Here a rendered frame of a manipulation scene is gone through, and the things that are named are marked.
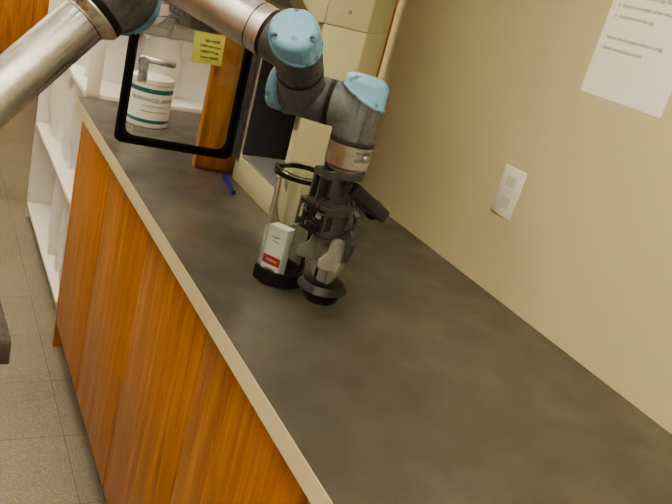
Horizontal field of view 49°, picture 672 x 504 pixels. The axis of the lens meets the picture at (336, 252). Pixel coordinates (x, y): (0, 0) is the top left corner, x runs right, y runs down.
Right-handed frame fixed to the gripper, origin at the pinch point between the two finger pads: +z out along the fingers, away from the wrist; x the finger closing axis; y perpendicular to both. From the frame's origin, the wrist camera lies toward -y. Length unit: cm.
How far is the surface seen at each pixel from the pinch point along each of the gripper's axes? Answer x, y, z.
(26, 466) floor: -83, 11, 103
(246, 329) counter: 1.3, 16.3, 8.4
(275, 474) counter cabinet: 22.5, 23.1, 20.0
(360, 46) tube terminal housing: -37, -31, -35
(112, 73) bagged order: -177, -47, 7
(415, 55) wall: -54, -70, -34
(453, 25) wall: -41, -67, -44
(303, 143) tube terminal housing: -39.2, -23.6, -11.6
